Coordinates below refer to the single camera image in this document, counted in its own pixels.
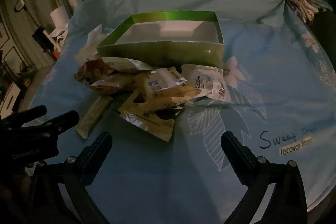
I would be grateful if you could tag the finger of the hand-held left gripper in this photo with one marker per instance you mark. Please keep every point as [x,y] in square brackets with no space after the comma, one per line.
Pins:
[65,119]
[31,112]

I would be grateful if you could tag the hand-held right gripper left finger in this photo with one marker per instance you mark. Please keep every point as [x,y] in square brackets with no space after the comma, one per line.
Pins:
[101,145]

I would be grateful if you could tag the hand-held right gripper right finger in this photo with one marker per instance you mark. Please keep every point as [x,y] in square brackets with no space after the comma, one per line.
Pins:
[231,145]

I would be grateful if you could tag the yellow snack packet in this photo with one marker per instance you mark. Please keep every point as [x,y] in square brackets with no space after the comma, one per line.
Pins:
[152,124]

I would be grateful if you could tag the white printed snack packet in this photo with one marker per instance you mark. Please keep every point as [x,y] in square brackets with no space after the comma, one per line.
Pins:
[207,82]

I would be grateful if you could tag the plain white snack packet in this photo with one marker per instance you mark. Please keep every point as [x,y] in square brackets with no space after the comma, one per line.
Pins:
[123,64]

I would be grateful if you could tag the beige snack packet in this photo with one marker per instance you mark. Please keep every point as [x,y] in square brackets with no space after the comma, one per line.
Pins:
[162,87]

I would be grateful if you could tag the green cardboard box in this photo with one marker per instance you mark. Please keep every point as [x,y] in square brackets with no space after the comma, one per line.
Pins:
[157,52]

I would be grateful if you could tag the pale green snack bar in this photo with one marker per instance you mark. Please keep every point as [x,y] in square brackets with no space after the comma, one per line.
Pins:
[92,115]

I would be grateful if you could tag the blue floral bedsheet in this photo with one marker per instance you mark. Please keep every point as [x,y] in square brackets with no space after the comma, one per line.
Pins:
[168,174]

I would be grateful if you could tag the black device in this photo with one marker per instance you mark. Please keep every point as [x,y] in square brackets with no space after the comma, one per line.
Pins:
[40,39]

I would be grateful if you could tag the wall-mounted oval device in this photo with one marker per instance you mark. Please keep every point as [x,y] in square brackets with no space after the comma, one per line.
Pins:
[19,5]

